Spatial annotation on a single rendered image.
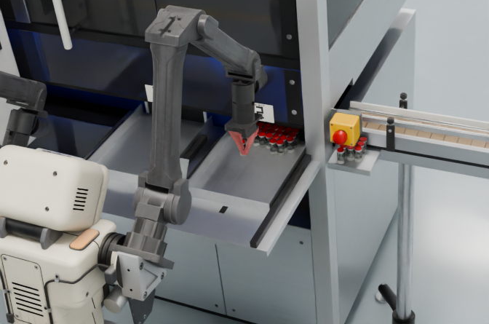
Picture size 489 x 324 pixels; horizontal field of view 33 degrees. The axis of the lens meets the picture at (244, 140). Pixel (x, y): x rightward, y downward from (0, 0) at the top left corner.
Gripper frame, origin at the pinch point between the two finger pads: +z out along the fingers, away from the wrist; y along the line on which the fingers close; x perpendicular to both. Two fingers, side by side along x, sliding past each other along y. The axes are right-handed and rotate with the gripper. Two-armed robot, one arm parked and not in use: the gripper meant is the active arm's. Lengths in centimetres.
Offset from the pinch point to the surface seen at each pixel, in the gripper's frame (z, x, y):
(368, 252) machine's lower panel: 76, -13, 80
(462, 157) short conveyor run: 10, -50, 39
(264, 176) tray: 16.2, 1.9, 17.4
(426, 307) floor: 94, -36, 80
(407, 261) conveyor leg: 57, -34, 52
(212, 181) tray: 17.4, 15.5, 11.0
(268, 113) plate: 0.3, 4.1, 26.1
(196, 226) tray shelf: 21.1, 11.3, -7.2
